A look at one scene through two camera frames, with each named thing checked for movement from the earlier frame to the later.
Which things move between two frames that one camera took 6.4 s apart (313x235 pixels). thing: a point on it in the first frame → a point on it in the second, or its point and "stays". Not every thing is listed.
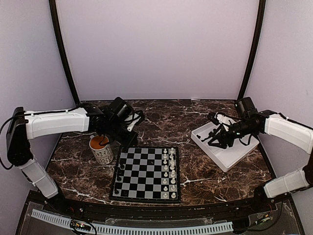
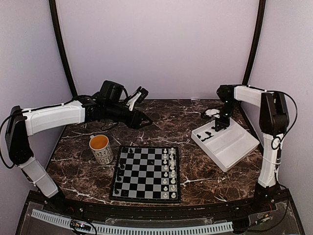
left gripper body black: (124, 140) → (131, 123)
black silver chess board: (149, 174) stays
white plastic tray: (224, 158) stays
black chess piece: (118, 178) stays
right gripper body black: (230, 140) → (226, 122)
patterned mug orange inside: (102, 153) stays
